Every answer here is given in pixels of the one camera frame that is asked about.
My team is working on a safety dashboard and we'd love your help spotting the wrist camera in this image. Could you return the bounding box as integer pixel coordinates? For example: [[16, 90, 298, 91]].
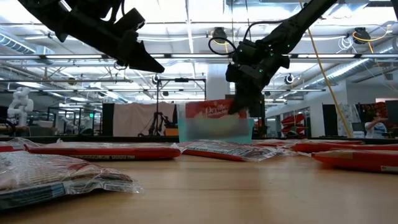
[[111, 7, 146, 32], [234, 39, 259, 63]]

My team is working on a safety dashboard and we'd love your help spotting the black panel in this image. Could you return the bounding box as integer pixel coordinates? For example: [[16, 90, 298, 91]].
[[101, 102, 115, 137]]

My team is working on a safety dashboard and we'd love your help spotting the person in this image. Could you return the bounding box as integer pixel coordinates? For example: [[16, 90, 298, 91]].
[[364, 111, 389, 139]]

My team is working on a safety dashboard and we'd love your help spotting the black aluminium table frame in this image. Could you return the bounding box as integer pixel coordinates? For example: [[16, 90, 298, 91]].
[[0, 135, 398, 144]]

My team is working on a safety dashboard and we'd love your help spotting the black rig frame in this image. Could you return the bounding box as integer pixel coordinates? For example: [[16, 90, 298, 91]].
[[154, 77, 207, 137]]

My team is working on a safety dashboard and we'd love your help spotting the beige curtain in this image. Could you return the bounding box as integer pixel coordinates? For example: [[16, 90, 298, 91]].
[[112, 101, 177, 137]]

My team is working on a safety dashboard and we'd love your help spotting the teal translucent plastic basket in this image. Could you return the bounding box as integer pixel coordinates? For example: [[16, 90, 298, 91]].
[[177, 117, 255, 144]]

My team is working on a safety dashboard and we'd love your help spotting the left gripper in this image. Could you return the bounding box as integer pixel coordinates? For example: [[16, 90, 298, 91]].
[[90, 29, 165, 74]]

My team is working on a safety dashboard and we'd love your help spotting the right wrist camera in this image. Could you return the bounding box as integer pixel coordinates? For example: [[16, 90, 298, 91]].
[[234, 39, 259, 63]]

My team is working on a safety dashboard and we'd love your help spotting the black monitor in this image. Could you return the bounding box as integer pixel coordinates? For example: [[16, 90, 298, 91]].
[[385, 100, 398, 125]]

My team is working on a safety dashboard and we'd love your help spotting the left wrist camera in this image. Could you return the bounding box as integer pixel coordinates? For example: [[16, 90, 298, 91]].
[[111, 7, 146, 32]]

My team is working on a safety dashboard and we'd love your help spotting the yellow hanging cable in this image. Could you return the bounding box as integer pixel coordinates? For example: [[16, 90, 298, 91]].
[[298, 0, 354, 139]]

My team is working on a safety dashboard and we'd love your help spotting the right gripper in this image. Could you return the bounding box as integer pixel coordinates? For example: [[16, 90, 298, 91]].
[[226, 42, 290, 115]]

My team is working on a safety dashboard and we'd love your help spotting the black tripod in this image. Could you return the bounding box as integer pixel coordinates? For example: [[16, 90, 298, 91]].
[[138, 111, 175, 137]]

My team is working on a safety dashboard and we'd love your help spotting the white humanoid robot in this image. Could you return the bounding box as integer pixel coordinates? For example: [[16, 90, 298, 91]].
[[6, 86, 35, 128]]

